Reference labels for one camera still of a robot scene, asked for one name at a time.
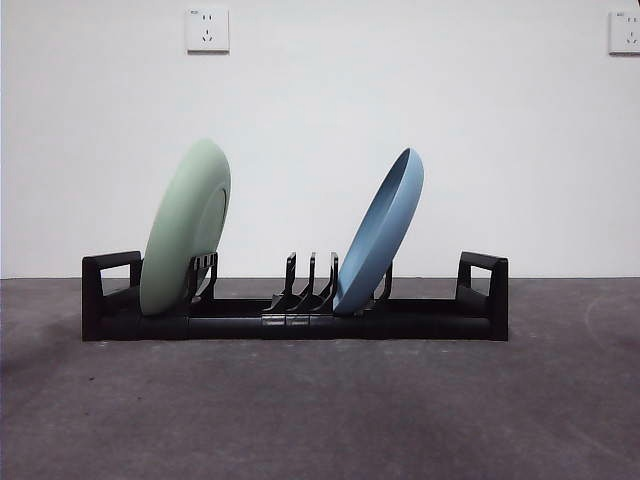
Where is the blue round plate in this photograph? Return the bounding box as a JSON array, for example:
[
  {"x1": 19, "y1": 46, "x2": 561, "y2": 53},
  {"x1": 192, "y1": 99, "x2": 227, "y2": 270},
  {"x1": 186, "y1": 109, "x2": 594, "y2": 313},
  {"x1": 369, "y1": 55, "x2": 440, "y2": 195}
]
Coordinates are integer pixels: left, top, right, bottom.
[{"x1": 331, "y1": 146, "x2": 427, "y2": 317}]

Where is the black plate rack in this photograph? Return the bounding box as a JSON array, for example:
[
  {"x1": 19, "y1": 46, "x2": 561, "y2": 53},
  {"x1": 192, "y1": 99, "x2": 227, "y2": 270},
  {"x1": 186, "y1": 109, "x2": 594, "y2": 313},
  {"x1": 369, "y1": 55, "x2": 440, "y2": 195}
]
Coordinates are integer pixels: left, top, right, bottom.
[{"x1": 80, "y1": 249, "x2": 511, "y2": 343}]

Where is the white wall socket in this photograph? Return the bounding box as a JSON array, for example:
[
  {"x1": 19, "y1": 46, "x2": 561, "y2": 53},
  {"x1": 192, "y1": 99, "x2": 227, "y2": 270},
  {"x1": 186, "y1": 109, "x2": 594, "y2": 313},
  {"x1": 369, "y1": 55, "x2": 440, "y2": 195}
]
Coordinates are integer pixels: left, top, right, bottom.
[
  {"x1": 186, "y1": 7, "x2": 231, "y2": 55},
  {"x1": 607, "y1": 10, "x2": 640, "y2": 57}
]

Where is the green round plate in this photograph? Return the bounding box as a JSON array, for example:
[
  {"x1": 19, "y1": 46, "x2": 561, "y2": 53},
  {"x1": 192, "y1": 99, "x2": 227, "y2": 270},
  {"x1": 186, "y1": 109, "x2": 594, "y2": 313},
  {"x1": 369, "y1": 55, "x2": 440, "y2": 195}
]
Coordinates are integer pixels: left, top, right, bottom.
[{"x1": 139, "y1": 137, "x2": 234, "y2": 318}]

